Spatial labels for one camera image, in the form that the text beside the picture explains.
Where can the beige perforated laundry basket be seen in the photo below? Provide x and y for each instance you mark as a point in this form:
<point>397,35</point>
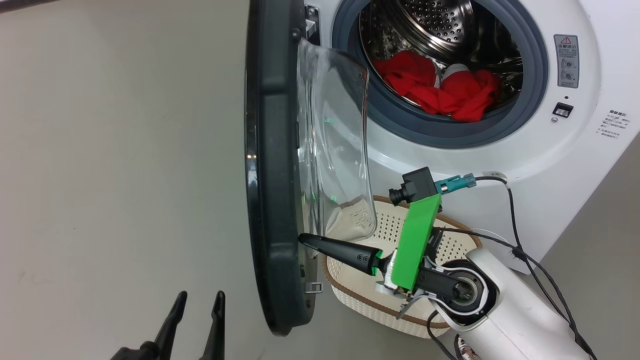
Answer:
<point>365,295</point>

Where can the perforated steel drum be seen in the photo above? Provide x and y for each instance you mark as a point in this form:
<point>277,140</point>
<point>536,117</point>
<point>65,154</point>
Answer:
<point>440,25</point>

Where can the dark round washing machine door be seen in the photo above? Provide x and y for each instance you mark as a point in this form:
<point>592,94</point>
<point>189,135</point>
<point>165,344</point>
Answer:
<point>272,165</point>

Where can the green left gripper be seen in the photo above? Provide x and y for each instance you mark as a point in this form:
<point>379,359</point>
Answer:
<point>137,352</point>

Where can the teal right camera connector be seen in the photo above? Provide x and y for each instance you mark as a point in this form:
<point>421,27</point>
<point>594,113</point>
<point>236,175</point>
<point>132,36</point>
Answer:
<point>452,183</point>

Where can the large red mesh garment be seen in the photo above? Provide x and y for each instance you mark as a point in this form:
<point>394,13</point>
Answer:
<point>465,100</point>

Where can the white garment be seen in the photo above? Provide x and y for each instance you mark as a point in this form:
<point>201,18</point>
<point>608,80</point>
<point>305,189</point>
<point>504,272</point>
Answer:
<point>452,70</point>

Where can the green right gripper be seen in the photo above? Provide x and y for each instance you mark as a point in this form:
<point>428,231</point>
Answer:
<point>415,240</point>

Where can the grey rubber door gasket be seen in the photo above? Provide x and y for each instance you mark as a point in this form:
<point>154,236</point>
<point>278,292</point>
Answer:
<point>534,75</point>

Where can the small red garment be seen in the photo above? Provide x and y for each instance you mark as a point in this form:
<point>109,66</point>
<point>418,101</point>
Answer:
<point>407,70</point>

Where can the grey warning sticker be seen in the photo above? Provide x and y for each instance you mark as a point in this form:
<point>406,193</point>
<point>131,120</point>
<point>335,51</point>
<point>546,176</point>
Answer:
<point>566,60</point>

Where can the black door latch socket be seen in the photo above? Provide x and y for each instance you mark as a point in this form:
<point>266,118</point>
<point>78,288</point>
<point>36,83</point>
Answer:
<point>563,110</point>

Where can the white front-load washing machine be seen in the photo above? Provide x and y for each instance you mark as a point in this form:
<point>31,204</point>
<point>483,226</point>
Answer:
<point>500,150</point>

